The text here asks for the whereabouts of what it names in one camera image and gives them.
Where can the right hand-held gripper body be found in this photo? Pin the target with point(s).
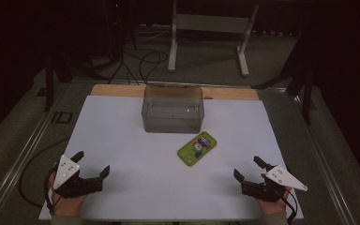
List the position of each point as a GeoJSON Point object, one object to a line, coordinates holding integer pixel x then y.
{"type": "Point", "coordinates": [262, 190]}

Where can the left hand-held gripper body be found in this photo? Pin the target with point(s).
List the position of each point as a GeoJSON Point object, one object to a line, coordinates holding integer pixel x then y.
{"type": "Point", "coordinates": [75, 186]}

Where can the clear plastic storage box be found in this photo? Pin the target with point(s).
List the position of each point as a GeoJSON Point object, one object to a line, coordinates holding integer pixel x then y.
{"type": "Point", "coordinates": [172, 118]}

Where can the person's right hand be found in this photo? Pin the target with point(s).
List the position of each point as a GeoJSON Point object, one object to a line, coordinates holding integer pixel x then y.
{"type": "Point", "coordinates": [272, 206]}

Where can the person's left hand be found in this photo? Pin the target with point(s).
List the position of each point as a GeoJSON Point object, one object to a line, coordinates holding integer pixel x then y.
{"type": "Point", "coordinates": [68, 204]}

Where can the white table sheet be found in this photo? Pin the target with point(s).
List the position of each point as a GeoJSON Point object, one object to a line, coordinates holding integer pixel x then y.
{"type": "Point", "coordinates": [143, 187]}

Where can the black metal stand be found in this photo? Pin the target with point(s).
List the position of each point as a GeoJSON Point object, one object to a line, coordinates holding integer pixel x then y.
{"type": "Point", "coordinates": [307, 93]}
{"type": "Point", "coordinates": [49, 87]}

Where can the metal floor rail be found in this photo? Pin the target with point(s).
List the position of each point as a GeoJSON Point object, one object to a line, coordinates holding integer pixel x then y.
{"type": "Point", "coordinates": [325, 162]}
{"type": "Point", "coordinates": [18, 162]}

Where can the white metal stand frame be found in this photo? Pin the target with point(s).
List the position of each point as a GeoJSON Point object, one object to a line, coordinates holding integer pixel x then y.
{"type": "Point", "coordinates": [212, 23]}

